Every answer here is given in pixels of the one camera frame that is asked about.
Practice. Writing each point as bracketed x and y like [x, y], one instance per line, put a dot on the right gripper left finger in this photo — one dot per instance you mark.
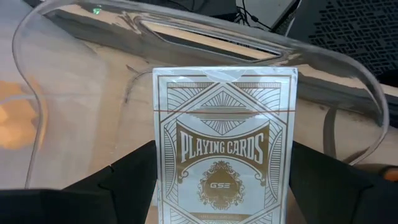
[133, 186]

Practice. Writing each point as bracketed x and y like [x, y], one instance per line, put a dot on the yellow one-stud toy block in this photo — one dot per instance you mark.
[15, 124]

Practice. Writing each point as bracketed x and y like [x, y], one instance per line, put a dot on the white card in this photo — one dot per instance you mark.
[224, 140]

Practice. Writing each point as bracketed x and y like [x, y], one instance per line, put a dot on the low clear plastic bin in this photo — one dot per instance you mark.
[77, 124]

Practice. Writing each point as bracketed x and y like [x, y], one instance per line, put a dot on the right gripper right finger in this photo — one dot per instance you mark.
[320, 193]

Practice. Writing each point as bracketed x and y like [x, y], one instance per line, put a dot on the black perforated case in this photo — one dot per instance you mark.
[351, 34]

